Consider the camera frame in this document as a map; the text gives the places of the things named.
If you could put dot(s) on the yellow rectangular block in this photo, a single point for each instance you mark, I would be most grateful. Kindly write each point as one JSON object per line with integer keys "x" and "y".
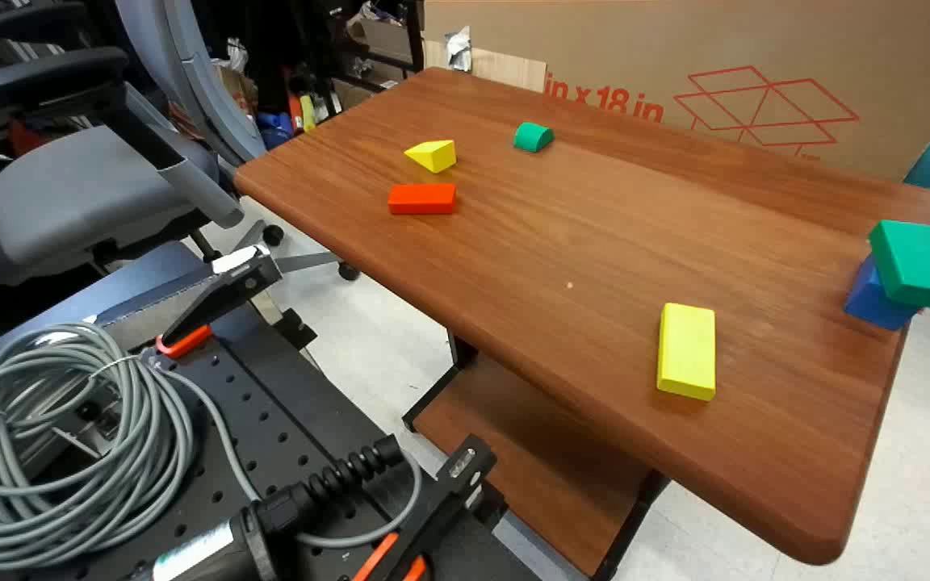
{"x": 686, "y": 351}

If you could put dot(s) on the orange rectangular block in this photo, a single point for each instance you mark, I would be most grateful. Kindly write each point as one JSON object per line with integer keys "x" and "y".
{"x": 422, "y": 199}

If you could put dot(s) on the yellow wedge block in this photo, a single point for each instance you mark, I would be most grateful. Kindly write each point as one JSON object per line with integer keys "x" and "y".
{"x": 435, "y": 155}

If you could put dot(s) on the chair base leg with casters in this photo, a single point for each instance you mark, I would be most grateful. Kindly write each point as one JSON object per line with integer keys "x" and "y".
{"x": 307, "y": 260}

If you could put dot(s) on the small green rounded block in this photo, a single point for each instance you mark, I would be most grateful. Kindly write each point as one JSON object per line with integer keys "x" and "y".
{"x": 530, "y": 138}

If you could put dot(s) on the black perforated mounting board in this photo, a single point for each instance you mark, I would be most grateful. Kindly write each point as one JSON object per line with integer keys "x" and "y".
{"x": 259, "y": 420}

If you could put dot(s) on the black clamp with silver jaw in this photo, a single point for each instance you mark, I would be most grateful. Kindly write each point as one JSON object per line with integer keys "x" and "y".
{"x": 217, "y": 291}

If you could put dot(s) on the blue container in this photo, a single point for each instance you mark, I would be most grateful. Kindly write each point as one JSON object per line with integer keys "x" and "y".
{"x": 276, "y": 131}

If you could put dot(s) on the black power plug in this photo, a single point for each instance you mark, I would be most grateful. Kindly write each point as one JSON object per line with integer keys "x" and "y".
{"x": 321, "y": 494}

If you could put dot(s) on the large cardboard box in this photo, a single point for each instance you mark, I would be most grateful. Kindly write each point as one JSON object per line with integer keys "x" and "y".
{"x": 616, "y": 43}

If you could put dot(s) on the black device with silver label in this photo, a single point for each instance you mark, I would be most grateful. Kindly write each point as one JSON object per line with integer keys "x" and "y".
{"x": 201, "y": 550}

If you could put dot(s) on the blue block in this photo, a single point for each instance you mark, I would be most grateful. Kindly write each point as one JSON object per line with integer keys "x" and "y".
{"x": 871, "y": 307}

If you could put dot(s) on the grey office chair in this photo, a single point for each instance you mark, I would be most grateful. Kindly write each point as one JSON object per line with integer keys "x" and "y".
{"x": 67, "y": 199}

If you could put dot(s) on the green rectangular block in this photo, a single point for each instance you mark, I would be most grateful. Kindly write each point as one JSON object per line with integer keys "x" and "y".
{"x": 914, "y": 263}

